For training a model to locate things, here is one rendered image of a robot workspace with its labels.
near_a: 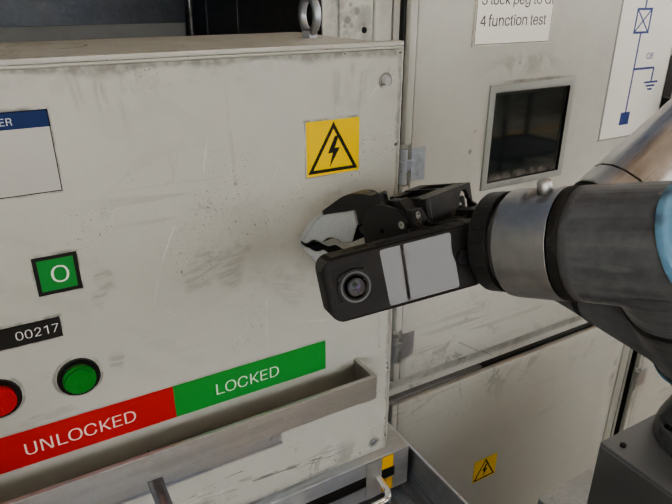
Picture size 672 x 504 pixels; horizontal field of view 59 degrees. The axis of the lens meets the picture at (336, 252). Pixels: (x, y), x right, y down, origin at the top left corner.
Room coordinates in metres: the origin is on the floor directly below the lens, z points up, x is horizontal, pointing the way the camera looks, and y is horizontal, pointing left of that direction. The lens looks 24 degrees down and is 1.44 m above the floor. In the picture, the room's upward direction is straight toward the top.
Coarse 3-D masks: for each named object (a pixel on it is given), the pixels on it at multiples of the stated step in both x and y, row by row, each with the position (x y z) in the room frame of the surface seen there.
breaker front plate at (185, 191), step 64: (128, 64) 0.45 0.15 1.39; (192, 64) 0.48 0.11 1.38; (256, 64) 0.50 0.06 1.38; (320, 64) 0.53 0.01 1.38; (384, 64) 0.56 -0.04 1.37; (64, 128) 0.43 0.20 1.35; (128, 128) 0.45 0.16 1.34; (192, 128) 0.47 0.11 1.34; (256, 128) 0.50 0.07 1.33; (384, 128) 0.57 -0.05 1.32; (64, 192) 0.43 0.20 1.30; (128, 192) 0.45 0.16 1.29; (192, 192) 0.47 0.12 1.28; (256, 192) 0.50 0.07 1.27; (320, 192) 0.53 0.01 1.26; (0, 256) 0.40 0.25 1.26; (128, 256) 0.44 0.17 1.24; (192, 256) 0.47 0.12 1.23; (256, 256) 0.50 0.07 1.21; (0, 320) 0.39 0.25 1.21; (64, 320) 0.42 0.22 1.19; (128, 320) 0.44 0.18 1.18; (192, 320) 0.47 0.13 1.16; (256, 320) 0.50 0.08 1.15; (320, 320) 0.53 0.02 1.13; (384, 320) 0.57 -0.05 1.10; (128, 384) 0.44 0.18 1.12; (320, 384) 0.53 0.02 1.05; (384, 384) 0.57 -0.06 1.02; (128, 448) 0.43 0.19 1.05; (256, 448) 0.49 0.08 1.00; (320, 448) 0.53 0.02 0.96
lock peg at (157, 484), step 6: (156, 480) 0.42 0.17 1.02; (162, 480) 0.42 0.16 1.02; (150, 486) 0.42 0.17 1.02; (156, 486) 0.41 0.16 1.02; (162, 486) 0.41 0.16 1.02; (156, 492) 0.41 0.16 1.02; (162, 492) 0.41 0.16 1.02; (156, 498) 0.40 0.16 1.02; (162, 498) 0.40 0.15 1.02; (168, 498) 0.40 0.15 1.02
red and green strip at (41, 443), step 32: (288, 352) 0.51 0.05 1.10; (320, 352) 0.53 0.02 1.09; (192, 384) 0.46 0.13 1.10; (224, 384) 0.48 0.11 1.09; (256, 384) 0.49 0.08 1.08; (96, 416) 0.42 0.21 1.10; (128, 416) 0.43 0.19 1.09; (160, 416) 0.45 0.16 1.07; (0, 448) 0.38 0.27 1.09; (32, 448) 0.39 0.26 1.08; (64, 448) 0.41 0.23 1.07
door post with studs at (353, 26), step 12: (324, 0) 0.78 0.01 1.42; (336, 0) 0.79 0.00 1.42; (348, 0) 0.79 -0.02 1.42; (360, 0) 0.80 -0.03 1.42; (324, 12) 0.78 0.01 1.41; (336, 12) 0.79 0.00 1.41; (348, 12) 0.79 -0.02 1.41; (360, 12) 0.80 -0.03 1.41; (324, 24) 0.78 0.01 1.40; (336, 24) 0.79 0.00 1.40; (348, 24) 0.79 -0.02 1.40; (360, 24) 0.80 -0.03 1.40; (336, 36) 0.79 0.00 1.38; (348, 36) 0.79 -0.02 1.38; (360, 36) 0.80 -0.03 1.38
